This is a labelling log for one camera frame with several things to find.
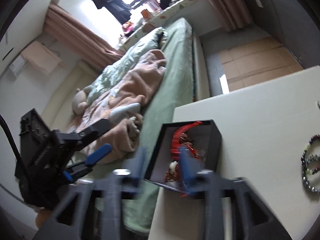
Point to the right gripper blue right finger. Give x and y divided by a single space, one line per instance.
193 178

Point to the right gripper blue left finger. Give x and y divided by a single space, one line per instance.
136 164

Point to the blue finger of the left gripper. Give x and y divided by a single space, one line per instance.
96 130
78 170

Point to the black open jewelry box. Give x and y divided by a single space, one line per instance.
204 141

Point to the person's left hand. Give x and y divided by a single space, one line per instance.
42 216

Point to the pink fleece blanket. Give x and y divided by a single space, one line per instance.
122 106

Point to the plush toy on bed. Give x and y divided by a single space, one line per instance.
79 102

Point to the pink left curtain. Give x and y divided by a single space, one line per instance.
92 48

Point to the pink curtain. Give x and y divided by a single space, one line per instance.
92 48
233 14

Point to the green floral quilt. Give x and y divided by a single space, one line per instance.
112 74

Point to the green bed sheet mattress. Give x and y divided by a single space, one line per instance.
176 89

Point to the floral window seat cushion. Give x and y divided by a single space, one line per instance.
158 19

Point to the dark hanging clothes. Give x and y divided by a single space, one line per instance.
118 8

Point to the cardboard floor sheets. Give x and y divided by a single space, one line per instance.
255 62

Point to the pink right curtain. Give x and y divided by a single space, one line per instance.
233 14

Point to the dark wardrobe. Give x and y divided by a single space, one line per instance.
292 23

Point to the peach cloth on wall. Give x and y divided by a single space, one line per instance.
41 58

